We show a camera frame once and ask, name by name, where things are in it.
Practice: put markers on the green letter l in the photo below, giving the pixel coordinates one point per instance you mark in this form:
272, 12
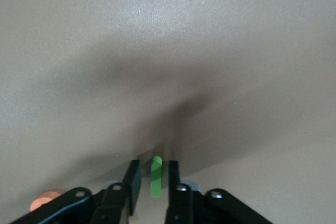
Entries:
156, 179

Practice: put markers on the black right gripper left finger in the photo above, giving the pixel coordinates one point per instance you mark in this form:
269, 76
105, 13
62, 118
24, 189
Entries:
113, 208

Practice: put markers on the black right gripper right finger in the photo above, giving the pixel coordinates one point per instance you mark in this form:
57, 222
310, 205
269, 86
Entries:
183, 208

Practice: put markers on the orange letter e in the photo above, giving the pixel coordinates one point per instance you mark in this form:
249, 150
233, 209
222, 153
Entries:
43, 199

